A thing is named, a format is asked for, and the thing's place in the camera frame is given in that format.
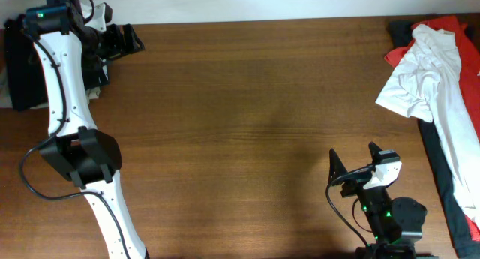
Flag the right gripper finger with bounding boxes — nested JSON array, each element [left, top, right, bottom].
[[328, 149, 348, 186], [368, 142, 382, 164]]

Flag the black shorts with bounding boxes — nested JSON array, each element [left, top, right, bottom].
[[3, 14, 110, 112]]

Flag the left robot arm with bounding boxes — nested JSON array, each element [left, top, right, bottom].
[[22, 0, 149, 259]]

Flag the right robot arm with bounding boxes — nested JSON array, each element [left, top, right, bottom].
[[325, 142, 428, 258]]

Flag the folded beige shorts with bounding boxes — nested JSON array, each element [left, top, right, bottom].
[[1, 68, 101, 109]]

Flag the white garment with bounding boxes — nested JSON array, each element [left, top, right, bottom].
[[376, 24, 479, 224]]

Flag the red garment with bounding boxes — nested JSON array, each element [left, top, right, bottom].
[[385, 16, 479, 242]]

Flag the right black cable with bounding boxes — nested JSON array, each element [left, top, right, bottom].
[[325, 164, 376, 248]]

